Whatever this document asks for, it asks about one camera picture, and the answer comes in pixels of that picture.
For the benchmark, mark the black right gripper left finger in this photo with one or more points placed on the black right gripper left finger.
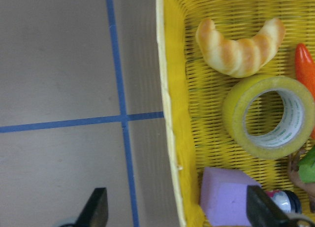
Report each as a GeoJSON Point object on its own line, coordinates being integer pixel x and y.
{"type": "Point", "coordinates": [95, 212]}

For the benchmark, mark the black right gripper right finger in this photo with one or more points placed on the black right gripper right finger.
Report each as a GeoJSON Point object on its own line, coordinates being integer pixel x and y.
{"type": "Point", "coordinates": [263, 212]}

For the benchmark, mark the yellow tape roll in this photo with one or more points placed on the yellow tape roll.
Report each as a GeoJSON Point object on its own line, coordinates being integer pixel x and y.
{"type": "Point", "coordinates": [291, 132]}

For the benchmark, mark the purple sponge block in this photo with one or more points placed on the purple sponge block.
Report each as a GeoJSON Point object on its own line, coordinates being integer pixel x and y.
{"type": "Point", "coordinates": [223, 196]}

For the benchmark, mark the green toy vegetable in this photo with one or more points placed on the green toy vegetable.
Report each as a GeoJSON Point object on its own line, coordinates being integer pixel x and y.
{"type": "Point", "coordinates": [307, 167]}

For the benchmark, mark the yellow woven basket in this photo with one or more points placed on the yellow woven basket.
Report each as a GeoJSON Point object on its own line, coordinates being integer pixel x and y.
{"type": "Point", "coordinates": [192, 92]}

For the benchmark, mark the toy croissant bread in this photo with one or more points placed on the toy croissant bread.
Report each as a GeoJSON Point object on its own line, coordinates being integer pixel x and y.
{"type": "Point", "coordinates": [239, 58]}

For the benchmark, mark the orange toy carrot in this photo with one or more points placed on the orange toy carrot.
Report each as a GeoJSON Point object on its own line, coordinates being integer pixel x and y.
{"type": "Point", "coordinates": [305, 68]}

